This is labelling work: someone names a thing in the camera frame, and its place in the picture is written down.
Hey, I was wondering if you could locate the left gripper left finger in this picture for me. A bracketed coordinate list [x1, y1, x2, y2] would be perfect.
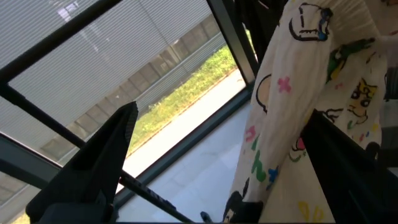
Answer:
[24, 101, 139, 223]

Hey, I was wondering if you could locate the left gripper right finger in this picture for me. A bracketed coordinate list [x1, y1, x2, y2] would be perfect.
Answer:
[300, 108, 398, 223]

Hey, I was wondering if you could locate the black clothes rack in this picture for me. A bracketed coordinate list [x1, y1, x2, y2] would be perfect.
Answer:
[0, 0, 195, 223]

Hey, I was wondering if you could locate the cream printed garment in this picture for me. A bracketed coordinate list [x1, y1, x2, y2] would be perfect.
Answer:
[222, 0, 390, 223]

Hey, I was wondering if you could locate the window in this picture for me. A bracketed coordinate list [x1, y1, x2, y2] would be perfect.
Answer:
[0, 0, 259, 223]

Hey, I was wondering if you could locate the black garment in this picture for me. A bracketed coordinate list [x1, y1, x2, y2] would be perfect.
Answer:
[233, 0, 290, 65]

